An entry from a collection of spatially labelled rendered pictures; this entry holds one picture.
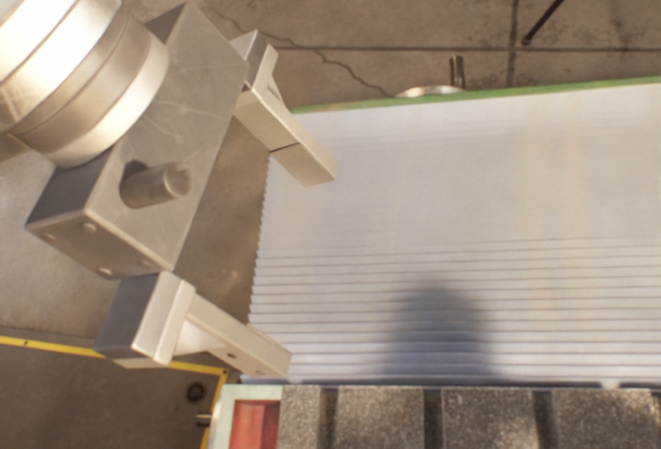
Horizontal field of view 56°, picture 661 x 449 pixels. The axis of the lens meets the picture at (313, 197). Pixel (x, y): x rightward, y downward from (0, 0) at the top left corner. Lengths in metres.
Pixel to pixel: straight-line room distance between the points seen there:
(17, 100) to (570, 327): 0.60
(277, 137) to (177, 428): 0.88
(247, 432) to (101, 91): 0.47
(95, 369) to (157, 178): 1.09
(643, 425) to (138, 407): 0.88
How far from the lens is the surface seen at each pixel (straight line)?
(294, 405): 0.65
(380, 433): 0.63
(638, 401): 0.65
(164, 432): 1.22
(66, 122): 0.27
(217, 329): 0.31
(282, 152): 0.40
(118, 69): 0.27
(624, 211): 0.79
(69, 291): 1.89
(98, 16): 0.26
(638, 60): 2.06
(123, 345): 0.28
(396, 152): 0.83
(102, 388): 1.30
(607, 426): 0.64
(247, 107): 0.38
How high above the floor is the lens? 1.44
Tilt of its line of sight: 55 degrees down
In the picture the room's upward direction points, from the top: 20 degrees counter-clockwise
